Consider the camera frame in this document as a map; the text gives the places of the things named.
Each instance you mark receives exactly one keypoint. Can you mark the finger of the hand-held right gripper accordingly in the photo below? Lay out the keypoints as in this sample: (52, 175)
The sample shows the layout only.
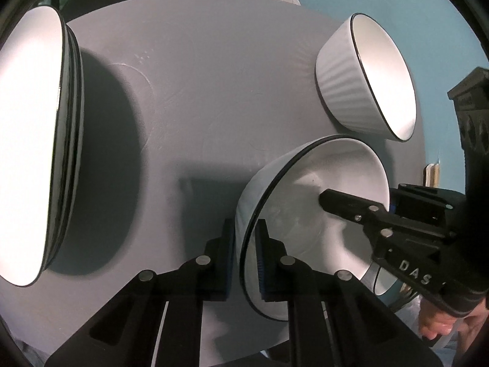
(428, 206)
(344, 206)

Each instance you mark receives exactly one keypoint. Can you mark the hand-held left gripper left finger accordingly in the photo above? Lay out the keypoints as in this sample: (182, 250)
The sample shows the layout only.
(227, 260)

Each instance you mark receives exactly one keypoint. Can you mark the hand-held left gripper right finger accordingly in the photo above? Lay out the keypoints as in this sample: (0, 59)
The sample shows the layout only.
(263, 260)

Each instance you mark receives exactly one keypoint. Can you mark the white bowl with dark rim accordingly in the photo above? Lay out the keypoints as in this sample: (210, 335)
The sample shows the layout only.
(305, 214)

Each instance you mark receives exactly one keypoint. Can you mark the white ribbed bowl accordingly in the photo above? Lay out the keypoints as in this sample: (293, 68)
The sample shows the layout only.
(344, 84)

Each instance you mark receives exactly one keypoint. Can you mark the person's right hand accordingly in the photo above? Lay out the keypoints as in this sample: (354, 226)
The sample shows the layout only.
(435, 323)

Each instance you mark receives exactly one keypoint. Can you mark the wooden plank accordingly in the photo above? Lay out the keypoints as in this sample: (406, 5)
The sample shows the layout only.
(431, 176)

